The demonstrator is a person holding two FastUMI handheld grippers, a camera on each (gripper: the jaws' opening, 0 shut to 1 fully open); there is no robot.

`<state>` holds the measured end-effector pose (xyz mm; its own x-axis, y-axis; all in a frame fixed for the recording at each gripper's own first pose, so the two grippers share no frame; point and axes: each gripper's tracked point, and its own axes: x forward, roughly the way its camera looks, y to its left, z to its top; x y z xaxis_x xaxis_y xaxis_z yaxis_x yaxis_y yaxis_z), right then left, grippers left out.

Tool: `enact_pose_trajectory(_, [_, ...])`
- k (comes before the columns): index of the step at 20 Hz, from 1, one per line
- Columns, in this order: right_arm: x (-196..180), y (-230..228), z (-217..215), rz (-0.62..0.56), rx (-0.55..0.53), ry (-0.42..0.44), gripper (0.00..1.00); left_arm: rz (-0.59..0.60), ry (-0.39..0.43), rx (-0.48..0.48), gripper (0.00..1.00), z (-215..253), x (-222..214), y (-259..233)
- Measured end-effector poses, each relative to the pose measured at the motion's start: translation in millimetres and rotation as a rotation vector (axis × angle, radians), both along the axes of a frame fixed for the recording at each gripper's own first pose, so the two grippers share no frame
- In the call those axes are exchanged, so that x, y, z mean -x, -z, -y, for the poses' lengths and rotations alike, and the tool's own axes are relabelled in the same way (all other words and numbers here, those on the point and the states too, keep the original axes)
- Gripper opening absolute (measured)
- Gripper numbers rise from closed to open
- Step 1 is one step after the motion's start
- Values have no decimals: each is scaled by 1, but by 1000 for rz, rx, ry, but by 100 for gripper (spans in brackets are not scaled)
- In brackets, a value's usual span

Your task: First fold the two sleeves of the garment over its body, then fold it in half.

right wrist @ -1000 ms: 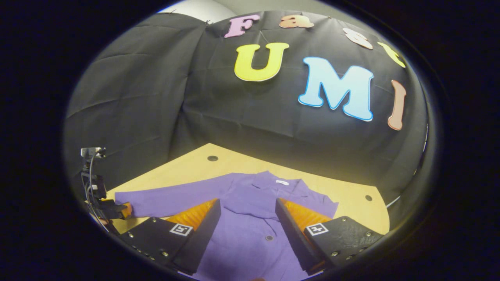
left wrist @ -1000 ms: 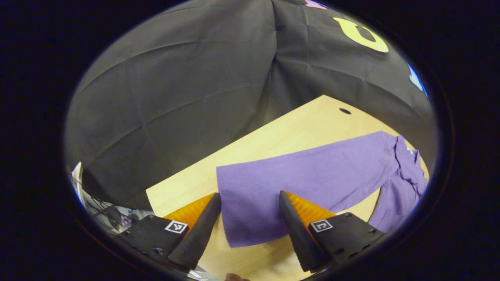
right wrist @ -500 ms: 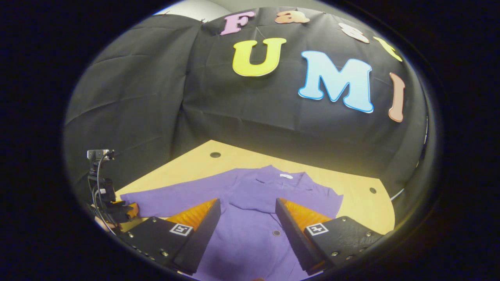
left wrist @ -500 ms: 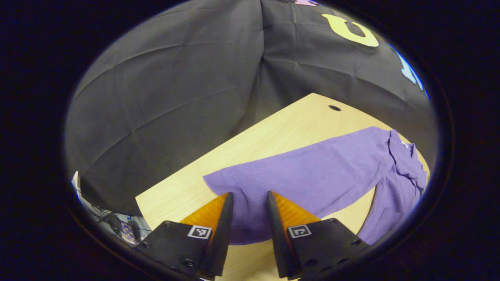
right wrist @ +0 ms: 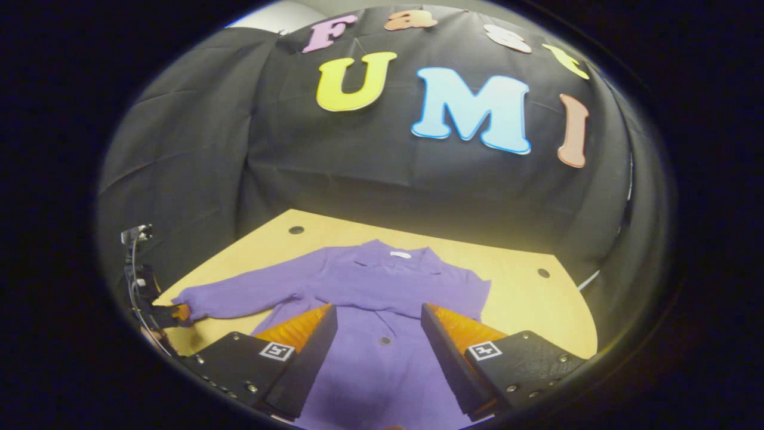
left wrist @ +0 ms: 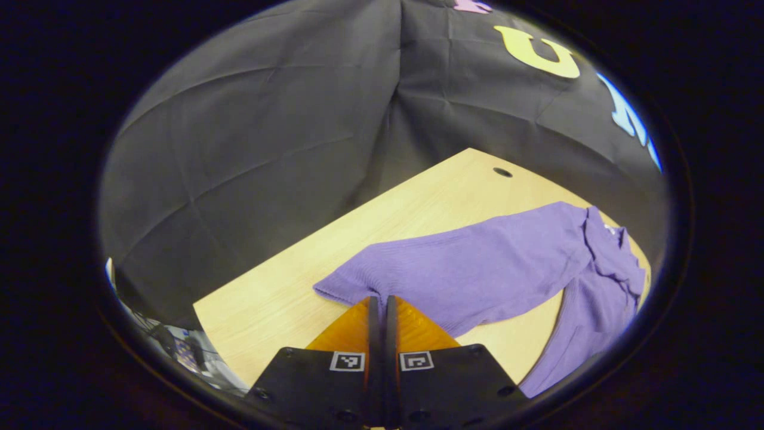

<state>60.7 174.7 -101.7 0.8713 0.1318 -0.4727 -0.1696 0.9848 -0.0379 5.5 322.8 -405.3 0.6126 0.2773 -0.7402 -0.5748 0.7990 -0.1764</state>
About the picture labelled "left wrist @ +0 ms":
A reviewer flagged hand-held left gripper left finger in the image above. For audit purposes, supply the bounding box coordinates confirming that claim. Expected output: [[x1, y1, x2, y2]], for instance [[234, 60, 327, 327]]
[[245, 296, 383, 430]]

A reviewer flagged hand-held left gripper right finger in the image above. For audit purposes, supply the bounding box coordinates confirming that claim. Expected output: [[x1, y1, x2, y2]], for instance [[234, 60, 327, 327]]
[[384, 296, 529, 430]]

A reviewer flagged purple polo shirt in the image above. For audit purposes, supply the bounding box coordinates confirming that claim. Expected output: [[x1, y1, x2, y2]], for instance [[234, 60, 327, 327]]
[[313, 201, 647, 399]]

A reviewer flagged blurred floor clutter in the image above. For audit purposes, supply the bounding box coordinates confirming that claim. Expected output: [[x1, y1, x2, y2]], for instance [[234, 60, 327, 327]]
[[106, 257, 250, 396]]

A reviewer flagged black backdrop cloth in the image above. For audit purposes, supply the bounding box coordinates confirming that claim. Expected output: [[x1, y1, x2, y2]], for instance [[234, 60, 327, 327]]
[[98, 0, 666, 329]]

